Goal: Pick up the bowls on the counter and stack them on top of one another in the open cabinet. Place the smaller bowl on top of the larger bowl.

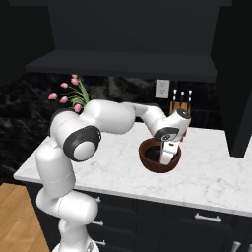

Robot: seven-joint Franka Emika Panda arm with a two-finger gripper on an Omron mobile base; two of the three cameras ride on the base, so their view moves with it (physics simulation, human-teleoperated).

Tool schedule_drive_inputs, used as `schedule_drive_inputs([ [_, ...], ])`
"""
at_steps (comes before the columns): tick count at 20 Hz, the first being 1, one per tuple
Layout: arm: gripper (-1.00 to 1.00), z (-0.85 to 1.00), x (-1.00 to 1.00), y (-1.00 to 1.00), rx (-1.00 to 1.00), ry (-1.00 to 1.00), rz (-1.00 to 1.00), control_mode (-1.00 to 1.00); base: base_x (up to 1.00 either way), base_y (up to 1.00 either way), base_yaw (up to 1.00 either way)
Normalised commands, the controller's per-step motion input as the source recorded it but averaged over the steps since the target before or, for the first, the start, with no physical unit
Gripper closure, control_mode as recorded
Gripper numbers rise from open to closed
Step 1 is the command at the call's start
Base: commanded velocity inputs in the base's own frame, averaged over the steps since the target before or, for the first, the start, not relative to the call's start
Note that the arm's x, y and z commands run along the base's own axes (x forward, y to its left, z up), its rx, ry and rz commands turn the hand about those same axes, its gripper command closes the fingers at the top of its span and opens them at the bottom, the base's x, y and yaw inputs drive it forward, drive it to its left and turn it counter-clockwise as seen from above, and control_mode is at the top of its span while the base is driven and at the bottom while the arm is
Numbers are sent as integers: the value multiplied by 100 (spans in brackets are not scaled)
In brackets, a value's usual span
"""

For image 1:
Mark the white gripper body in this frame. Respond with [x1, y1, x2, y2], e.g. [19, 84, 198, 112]
[159, 146, 181, 166]

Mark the large brown bowl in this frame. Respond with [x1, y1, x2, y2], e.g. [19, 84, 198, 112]
[138, 137, 183, 174]

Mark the dark base cabinet door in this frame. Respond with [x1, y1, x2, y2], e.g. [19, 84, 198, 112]
[229, 216, 252, 252]

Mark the wooden knife block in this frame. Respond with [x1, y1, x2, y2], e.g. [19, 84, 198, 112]
[168, 100, 193, 139]

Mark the dark drawer front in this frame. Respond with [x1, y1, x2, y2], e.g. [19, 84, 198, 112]
[76, 190, 137, 215]
[88, 230, 137, 252]
[88, 210, 137, 238]
[162, 204, 236, 232]

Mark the pink tulip plant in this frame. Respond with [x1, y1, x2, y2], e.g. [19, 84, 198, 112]
[47, 73, 92, 114]

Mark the white wall outlet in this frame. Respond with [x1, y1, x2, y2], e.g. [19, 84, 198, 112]
[155, 79, 171, 99]

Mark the silver door handle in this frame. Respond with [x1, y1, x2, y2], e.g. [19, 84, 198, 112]
[230, 240, 242, 252]

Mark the dark open wall cabinet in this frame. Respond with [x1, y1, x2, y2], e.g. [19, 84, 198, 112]
[24, 0, 219, 84]

